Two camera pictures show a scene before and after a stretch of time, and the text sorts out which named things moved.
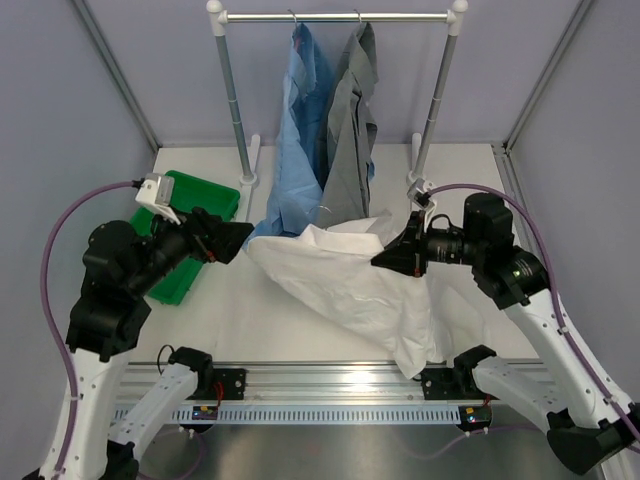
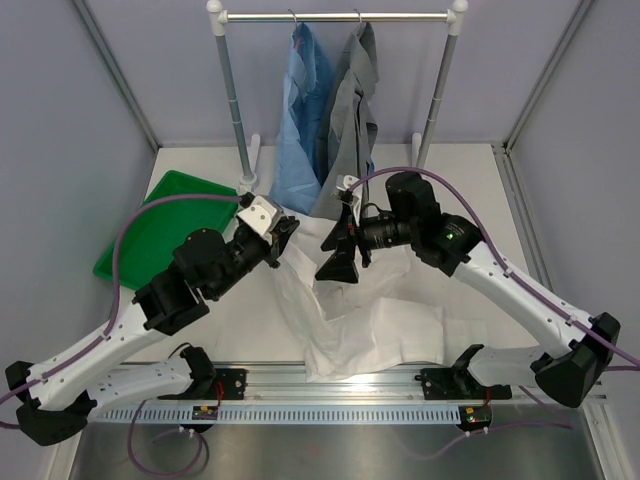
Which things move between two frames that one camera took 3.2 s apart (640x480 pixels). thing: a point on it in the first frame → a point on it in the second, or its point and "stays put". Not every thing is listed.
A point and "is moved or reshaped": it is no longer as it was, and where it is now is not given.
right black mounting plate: (451, 384) stays put
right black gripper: (408, 252) → (341, 267)
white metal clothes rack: (249, 145) stays put
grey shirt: (352, 130) stays put
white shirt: (422, 321) is moved or reshaped
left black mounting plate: (228, 384) stays put
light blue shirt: (302, 143) stays put
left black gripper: (212, 238) → (280, 236)
